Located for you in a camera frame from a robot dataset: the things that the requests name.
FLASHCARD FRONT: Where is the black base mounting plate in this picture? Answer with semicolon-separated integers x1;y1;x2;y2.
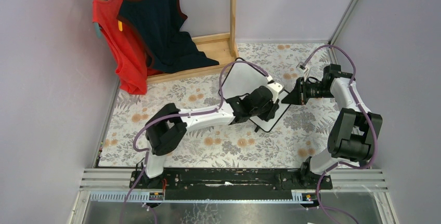
129;168;333;201

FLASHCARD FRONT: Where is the white whiteboard black frame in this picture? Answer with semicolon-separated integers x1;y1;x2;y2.
222;58;289;133

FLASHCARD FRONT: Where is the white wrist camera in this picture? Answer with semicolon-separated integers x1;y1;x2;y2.
296;62;309;80
266;75;283;103

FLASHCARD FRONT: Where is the aluminium slotted rail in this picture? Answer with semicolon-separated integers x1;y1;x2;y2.
80;178;388;204

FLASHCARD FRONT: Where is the red tank top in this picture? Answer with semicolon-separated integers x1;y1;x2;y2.
92;0;148;95

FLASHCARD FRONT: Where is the navy tank top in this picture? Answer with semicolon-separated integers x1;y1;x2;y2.
117;0;219;74

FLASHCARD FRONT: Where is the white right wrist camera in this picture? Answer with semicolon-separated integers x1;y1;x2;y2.
296;62;309;80

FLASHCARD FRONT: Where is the wooden clothes rack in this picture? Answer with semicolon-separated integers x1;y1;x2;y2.
81;0;241;85

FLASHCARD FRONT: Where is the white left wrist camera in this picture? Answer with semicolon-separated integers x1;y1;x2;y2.
266;75;283;103

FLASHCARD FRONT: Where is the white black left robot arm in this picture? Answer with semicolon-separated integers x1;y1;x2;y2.
144;83;283;179

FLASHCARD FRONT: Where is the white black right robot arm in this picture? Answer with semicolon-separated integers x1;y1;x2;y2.
281;64;383;175

